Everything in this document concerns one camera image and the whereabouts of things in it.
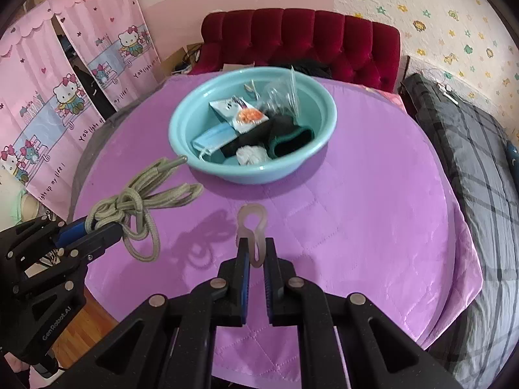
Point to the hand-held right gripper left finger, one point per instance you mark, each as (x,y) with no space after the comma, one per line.
(243,279)

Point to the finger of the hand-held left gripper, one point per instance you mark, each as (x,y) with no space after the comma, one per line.
(97,243)
(73,231)

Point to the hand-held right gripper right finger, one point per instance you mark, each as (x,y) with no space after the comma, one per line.
(269,283)

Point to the translucent pink clip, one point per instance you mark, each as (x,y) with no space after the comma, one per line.
(253,208)

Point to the teal plastic basin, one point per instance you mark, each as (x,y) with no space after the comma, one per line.
(259,174)

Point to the blue face mask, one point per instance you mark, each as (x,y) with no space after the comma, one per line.
(215,137)

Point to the black work glove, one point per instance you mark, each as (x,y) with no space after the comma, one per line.
(292,140)

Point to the white printed packet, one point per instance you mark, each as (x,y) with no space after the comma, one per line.
(227,109)

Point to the clear plastic zip bag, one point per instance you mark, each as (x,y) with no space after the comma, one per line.
(279,93)

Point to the pink cartoon curtain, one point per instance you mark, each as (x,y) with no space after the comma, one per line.
(109,20)
(32,121)

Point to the white crumpled tissue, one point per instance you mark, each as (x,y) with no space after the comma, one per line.
(251,154)

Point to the grey plaid blanket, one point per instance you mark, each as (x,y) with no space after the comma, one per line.
(478,162)

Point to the red tufted velvet sofa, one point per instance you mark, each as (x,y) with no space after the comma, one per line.
(304,36)

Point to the dark blue star pillow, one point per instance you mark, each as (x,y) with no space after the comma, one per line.
(513,156)

